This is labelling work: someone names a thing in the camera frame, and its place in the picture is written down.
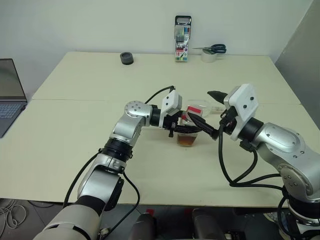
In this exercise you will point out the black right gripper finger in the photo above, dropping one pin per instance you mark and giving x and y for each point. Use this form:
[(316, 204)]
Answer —
[(218, 95), (206, 127)]

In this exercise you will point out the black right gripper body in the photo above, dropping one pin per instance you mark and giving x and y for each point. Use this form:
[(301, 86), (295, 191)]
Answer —
[(228, 120)]

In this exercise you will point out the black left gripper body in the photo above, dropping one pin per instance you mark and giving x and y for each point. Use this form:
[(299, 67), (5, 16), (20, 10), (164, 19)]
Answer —
[(172, 122)]

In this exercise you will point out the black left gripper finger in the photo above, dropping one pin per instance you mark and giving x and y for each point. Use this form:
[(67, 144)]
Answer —
[(188, 129)]

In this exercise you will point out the clear cup with brown liquid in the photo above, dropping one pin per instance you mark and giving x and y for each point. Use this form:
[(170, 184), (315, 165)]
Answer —
[(186, 141)]

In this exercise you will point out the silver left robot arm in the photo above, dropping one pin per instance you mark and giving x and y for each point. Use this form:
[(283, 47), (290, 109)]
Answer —
[(130, 125)]

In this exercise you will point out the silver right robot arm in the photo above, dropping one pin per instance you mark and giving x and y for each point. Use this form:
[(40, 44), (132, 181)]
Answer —
[(282, 142)]

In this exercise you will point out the clear plastic cup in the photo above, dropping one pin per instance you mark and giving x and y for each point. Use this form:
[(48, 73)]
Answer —
[(206, 106)]

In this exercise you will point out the white tape roll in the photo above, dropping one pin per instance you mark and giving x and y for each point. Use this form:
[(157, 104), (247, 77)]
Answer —
[(208, 58)]

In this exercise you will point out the marker pen box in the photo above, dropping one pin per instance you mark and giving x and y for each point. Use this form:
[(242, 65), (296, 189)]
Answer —
[(181, 52)]

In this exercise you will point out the black round cap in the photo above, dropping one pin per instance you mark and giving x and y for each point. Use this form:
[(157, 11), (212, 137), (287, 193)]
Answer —
[(127, 58)]

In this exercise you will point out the dark rounded shape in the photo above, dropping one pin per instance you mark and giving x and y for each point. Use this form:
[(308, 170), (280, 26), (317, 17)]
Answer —
[(143, 227), (207, 225)]

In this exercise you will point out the grey laptop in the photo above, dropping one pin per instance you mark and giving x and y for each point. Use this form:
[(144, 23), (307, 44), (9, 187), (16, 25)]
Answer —
[(10, 112)]

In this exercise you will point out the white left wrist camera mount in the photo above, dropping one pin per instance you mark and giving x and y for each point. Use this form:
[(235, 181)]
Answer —
[(170, 101)]

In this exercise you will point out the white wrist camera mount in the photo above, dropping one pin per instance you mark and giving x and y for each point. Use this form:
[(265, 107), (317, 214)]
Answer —
[(170, 101), (243, 102)]

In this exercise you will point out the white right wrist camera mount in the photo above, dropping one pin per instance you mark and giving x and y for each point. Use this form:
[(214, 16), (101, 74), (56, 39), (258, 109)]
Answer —
[(243, 102)]

